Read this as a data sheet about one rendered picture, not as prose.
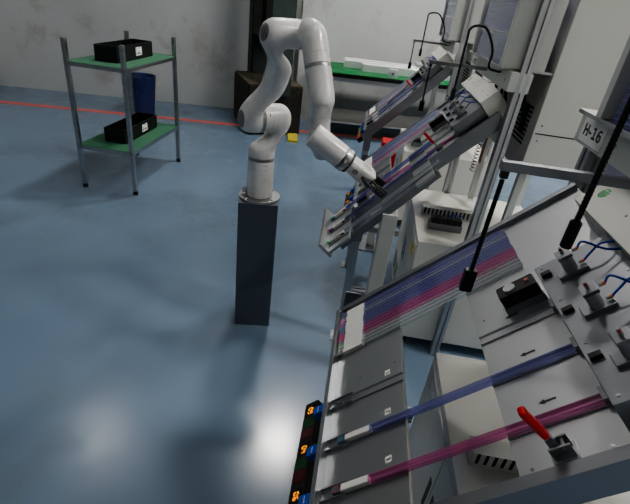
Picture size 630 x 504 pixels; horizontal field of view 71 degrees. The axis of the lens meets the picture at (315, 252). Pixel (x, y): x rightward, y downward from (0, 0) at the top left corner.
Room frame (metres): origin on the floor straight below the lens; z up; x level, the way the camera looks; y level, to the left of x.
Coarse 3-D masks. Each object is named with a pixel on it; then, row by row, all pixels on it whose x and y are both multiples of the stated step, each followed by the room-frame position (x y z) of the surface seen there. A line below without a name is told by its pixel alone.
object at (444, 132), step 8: (448, 104) 2.46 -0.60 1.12; (440, 112) 2.42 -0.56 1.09; (440, 128) 2.16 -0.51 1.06; (448, 128) 2.09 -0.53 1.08; (424, 136) 2.22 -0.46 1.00; (432, 136) 2.13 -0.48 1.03; (440, 136) 2.05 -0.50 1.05; (448, 136) 1.98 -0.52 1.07; (424, 144) 2.10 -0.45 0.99; (432, 144) 2.02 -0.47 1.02; (448, 144) 1.88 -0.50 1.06
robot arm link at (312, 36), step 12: (300, 24) 1.65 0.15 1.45; (312, 24) 1.61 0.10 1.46; (300, 36) 1.62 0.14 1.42; (312, 36) 1.59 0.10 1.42; (324, 36) 1.61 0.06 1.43; (300, 48) 1.77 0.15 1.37; (312, 48) 1.58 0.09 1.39; (324, 48) 1.59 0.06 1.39; (312, 60) 1.56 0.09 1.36; (324, 60) 1.57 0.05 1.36
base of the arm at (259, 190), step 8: (248, 160) 1.89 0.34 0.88; (248, 168) 1.88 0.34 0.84; (256, 168) 1.86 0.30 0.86; (264, 168) 1.86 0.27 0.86; (272, 168) 1.89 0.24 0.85; (248, 176) 1.88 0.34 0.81; (256, 176) 1.86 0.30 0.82; (264, 176) 1.86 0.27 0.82; (272, 176) 1.90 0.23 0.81; (248, 184) 1.88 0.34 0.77; (256, 184) 1.86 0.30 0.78; (264, 184) 1.86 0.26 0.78; (272, 184) 1.91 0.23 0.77; (240, 192) 1.91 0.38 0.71; (248, 192) 1.88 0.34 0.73; (256, 192) 1.86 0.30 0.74; (264, 192) 1.86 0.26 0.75; (272, 192) 1.96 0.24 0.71; (248, 200) 1.83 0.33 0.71; (256, 200) 1.84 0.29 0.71; (264, 200) 1.86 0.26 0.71; (272, 200) 1.86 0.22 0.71
